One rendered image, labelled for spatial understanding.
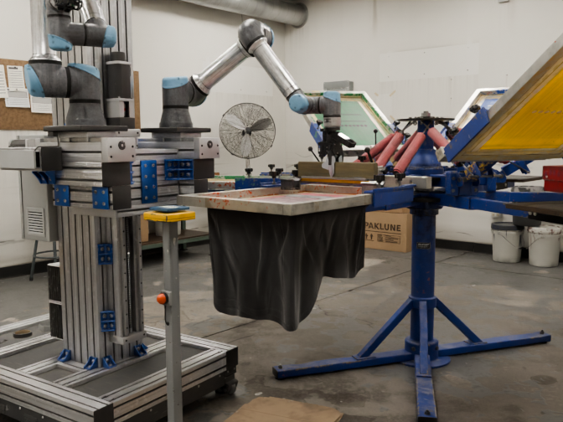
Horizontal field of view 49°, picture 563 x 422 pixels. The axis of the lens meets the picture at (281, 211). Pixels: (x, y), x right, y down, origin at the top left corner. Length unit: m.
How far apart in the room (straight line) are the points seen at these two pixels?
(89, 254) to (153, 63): 4.30
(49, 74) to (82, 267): 0.85
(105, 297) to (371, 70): 5.32
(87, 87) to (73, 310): 1.02
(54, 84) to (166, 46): 4.59
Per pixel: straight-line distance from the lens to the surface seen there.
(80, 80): 2.44
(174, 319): 2.24
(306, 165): 2.76
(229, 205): 2.20
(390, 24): 7.42
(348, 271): 2.45
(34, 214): 2.94
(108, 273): 2.76
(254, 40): 2.65
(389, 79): 7.34
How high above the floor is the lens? 1.19
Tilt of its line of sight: 6 degrees down
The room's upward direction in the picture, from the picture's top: straight up
